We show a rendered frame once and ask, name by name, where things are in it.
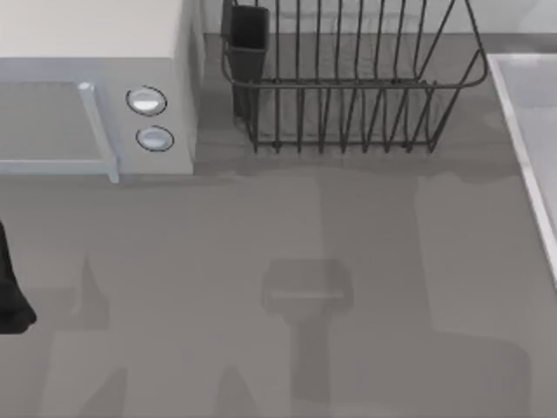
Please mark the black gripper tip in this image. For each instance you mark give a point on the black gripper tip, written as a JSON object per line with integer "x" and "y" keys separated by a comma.
{"x": 11, "y": 300}

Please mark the pale microwave oven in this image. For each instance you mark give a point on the pale microwave oven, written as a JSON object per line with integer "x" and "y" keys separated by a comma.
{"x": 178, "y": 113}

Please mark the large round microwave knob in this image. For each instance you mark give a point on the large round microwave knob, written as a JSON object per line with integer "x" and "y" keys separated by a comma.
{"x": 146, "y": 100}

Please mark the microwave oven door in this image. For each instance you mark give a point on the microwave oven door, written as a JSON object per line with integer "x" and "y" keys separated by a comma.
{"x": 48, "y": 124}

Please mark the small round microwave knob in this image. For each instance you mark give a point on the small round microwave knob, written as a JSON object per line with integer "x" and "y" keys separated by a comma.
{"x": 155, "y": 138}

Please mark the black cutlery holder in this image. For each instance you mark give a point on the black cutlery holder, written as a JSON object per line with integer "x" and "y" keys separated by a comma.
{"x": 246, "y": 52}

